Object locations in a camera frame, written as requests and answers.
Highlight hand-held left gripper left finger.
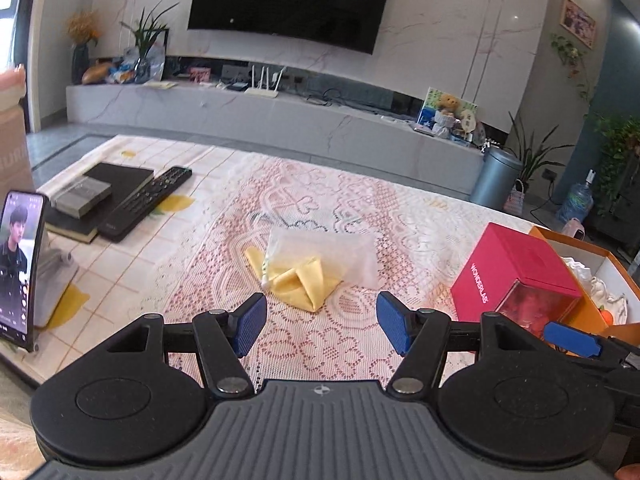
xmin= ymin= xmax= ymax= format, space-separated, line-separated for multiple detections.
xmin=107 ymin=292 xmax=268 ymax=396

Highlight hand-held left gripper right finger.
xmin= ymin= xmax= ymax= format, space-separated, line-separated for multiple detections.
xmin=376 ymin=291 xmax=536 ymax=395

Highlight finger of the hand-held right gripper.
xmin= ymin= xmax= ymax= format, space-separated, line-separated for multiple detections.
xmin=544 ymin=321 xmax=640 ymax=361

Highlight yellow cloth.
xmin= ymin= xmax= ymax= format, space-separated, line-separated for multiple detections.
xmin=244 ymin=245 xmax=341 ymax=313

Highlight orange storage box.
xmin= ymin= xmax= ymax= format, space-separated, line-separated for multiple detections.
xmin=529 ymin=226 xmax=640 ymax=346

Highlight white fabric item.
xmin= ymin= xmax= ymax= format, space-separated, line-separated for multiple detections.
xmin=562 ymin=255 xmax=628 ymax=323

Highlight clear plastic bag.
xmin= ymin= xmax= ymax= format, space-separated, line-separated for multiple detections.
xmin=262 ymin=227 xmax=377 ymax=291

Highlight pink cardboard box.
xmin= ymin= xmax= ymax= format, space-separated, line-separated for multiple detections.
xmin=451 ymin=222 xmax=583 ymax=336

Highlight blue water jug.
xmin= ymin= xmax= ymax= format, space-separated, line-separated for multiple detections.
xmin=557 ymin=170 xmax=596 ymax=223

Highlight small pink bag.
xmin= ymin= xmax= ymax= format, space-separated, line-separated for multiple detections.
xmin=504 ymin=180 xmax=528 ymax=213

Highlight black remote control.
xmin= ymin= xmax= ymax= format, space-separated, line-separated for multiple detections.
xmin=97 ymin=166 xmax=193 ymax=242

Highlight blue-grey round trash can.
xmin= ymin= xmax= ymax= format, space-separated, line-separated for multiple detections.
xmin=470 ymin=146 xmax=523 ymax=209

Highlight long-leaf potted plant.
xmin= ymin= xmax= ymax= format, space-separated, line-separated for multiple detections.
xmin=507 ymin=110 xmax=576 ymax=196

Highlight black hardcover book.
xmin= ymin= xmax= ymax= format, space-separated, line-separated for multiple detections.
xmin=44 ymin=162 xmax=155 ymax=245

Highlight leafy green houseplant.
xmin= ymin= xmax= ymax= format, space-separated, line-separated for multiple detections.
xmin=590 ymin=112 xmax=640 ymax=211

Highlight grey phone stand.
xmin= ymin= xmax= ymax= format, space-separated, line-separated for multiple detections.
xmin=34 ymin=230 xmax=81 ymax=328

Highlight grey marble tv cabinet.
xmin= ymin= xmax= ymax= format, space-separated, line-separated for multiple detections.
xmin=66 ymin=80 xmax=486 ymax=196

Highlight small grey box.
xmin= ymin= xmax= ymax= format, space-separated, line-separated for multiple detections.
xmin=52 ymin=177 xmax=112 ymax=219

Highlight teddy bear picture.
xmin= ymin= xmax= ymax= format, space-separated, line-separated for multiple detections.
xmin=417 ymin=86 xmax=478 ymax=136

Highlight white wifi router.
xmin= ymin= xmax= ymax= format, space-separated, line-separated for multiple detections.
xmin=244 ymin=66 xmax=286 ymax=98

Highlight smartphone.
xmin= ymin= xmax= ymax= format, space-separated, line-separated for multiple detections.
xmin=0 ymin=190 xmax=50 ymax=353

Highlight hanging vine plant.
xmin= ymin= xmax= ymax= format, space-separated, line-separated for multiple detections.
xmin=550 ymin=34 xmax=593 ymax=106

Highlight green plant in vase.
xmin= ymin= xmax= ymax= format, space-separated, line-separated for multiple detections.
xmin=120 ymin=2 xmax=180 ymax=83

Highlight tan cardboard box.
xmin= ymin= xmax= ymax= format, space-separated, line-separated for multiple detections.
xmin=0 ymin=65 xmax=35 ymax=196

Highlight yellow flowers in blue vase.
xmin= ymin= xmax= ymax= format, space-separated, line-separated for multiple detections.
xmin=66 ymin=10 xmax=101 ymax=85

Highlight black cable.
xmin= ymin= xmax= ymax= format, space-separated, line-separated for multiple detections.
xmin=305 ymin=87 xmax=381 ymax=111

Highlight framed wall picture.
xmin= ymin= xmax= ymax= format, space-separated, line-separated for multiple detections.
xmin=560 ymin=0 xmax=598 ymax=50

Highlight black wall television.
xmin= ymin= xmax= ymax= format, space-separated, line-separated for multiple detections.
xmin=187 ymin=0 xmax=397 ymax=55

